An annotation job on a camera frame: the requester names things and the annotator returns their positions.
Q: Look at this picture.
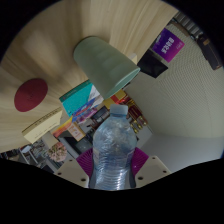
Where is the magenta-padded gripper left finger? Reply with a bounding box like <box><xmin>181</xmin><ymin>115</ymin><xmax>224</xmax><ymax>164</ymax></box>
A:
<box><xmin>54</xmin><ymin>147</ymin><xmax>95</xmax><ymax>189</ymax></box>

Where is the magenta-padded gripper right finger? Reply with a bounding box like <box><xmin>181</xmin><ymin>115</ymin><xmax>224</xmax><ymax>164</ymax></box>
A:
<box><xmin>130</xmin><ymin>147</ymin><xmax>173</xmax><ymax>188</ymax></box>

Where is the clear plastic water bottle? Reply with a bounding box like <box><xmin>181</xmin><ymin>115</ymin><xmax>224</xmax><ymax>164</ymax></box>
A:
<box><xmin>88</xmin><ymin>103</ymin><xmax>138</xmax><ymax>191</ymax></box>

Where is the potted pink flower plant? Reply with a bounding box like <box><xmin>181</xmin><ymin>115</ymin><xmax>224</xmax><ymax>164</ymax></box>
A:
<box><xmin>47</xmin><ymin>141</ymin><xmax>69</xmax><ymax>163</ymax></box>

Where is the orange standing card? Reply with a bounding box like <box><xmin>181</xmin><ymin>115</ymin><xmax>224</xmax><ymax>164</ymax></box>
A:
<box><xmin>66</xmin><ymin>121</ymin><xmax>87</xmax><ymax>142</ymax></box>

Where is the beige cardboard box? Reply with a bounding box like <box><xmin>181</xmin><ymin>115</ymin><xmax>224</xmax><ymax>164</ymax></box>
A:
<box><xmin>21</xmin><ymin>106</ymin><xmax>64</xmax><ymax>145</ymax></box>

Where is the teal book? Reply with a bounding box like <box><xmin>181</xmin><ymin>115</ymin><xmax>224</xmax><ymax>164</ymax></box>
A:
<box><xmin>59</xmin><ymin>79</ymin><xmax>101</xmax><ymax>118</ymax></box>

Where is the yellow gift box red ribbon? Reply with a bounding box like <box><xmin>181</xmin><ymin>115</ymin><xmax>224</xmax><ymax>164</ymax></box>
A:
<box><xmin>103</xmin><ymin>94</ymin><xmax>128</xmax><ymax>109</ymax></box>

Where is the flat round red coaster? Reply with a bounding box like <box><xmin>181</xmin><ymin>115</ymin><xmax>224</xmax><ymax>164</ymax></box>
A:
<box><xmin>13</xmin><ymin>78</ymin><xmax>49</xmax><ymax>113</ymax></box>

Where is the black office chair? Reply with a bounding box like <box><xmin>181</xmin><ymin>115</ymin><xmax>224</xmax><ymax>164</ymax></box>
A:
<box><xmin>136</xmin><ymin>48</ymin><xmax>169</xmax><ymax>79</ymax></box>

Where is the pale green cup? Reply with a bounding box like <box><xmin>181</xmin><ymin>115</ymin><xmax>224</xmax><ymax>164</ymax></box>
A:
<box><xmin>73</xmin><ymin>35</ymin><xmax>141</xmax><ymax>100</ymax></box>

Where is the purple sign board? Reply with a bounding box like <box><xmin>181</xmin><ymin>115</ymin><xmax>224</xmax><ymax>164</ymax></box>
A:
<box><xmin>151</xmin><ymin>27</ymin><xmax>186</xmax><ymax>64</ymax></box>

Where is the dark suitcase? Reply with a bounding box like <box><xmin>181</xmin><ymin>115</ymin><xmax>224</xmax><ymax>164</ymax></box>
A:
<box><xmin>196</xmin><ymin>33</ymin><xmax>223</xmax><ymax>71</ymax></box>

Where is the silver ribbed suitcase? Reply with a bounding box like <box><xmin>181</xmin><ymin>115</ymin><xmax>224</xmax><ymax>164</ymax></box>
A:
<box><xmin>173</xmin><ymin>11</ymin><xmax>204</xmax><ymax>38</ymax></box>

